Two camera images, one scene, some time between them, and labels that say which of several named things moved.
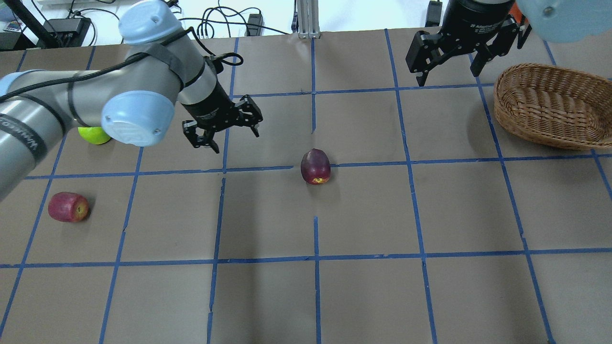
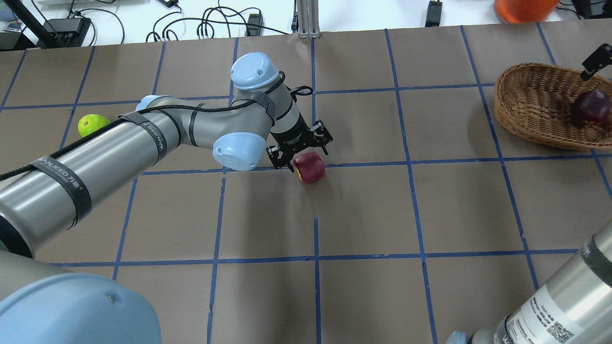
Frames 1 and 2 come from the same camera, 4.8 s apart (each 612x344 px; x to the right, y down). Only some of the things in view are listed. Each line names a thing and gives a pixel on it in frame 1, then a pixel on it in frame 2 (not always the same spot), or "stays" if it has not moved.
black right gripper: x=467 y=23 to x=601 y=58
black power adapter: x=256 y=19 stays
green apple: x=96 y=135 to x=89 y=123
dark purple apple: x=315 y=166 to x=592 y=105
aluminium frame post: x=308 y=19 stays
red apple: x=68 y=207 to x=310 y=167
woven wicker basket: x=554 y=105 stays
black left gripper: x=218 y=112 to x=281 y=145
